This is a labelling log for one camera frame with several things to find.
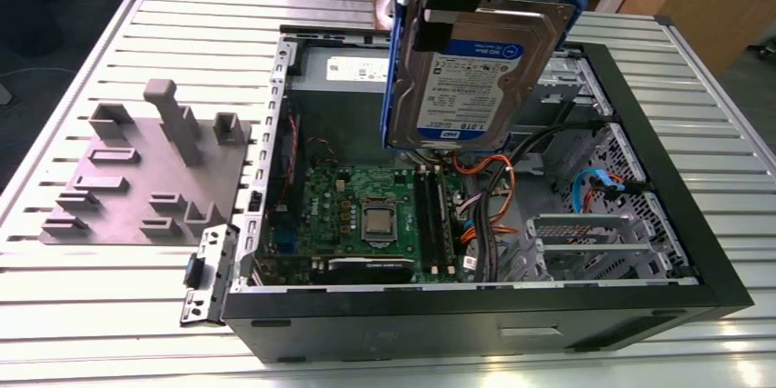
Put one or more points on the hard disk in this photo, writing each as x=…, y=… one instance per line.
x=466, y=88

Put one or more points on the silver metal disk bay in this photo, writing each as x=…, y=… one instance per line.
x=581, y=247

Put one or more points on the silver optical drive cage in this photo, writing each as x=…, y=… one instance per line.
x=564, y=92

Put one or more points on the silver power supply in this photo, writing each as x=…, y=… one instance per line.
x=333, y=124

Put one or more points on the wooden cabinet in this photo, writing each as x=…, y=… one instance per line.
x=709, y=6

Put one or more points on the green motherboard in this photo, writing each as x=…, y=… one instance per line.
x=388, y=179

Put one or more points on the RAM stick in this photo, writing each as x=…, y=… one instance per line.
x=444, y=220

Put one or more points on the silver CPU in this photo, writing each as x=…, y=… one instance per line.
x=378, y=221

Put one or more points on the CPU socket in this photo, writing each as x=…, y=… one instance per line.
x=378, y=241

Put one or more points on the black graphics card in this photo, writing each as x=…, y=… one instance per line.
x=369, y=270

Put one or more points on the grey parts rack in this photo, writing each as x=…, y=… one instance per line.
x=150, y=179

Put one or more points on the black office chair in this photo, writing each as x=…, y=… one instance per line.
x=30, y=29

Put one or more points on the black PC case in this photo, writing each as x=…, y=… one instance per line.
x=424, y=329

